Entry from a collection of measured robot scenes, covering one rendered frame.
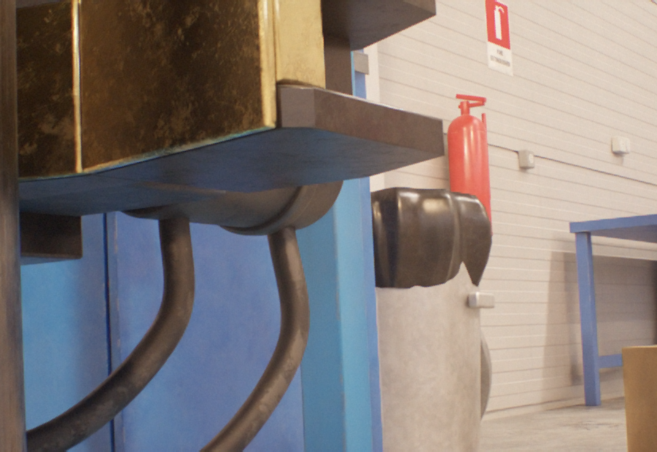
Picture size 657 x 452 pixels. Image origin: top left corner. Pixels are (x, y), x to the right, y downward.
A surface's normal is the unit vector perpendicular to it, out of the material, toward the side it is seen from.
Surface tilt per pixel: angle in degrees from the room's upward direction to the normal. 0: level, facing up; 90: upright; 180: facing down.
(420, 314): 93
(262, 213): 154
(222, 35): 90
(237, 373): 90
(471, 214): 83
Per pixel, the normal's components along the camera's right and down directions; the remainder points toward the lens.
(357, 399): 0.84, -0.09
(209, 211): 0.41, 0.85
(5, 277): 1.00, -0.05
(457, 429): 0.69, -0.04
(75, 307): -0.54, -0.05
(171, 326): 0.34, -0.17
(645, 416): -0.99, 0.04
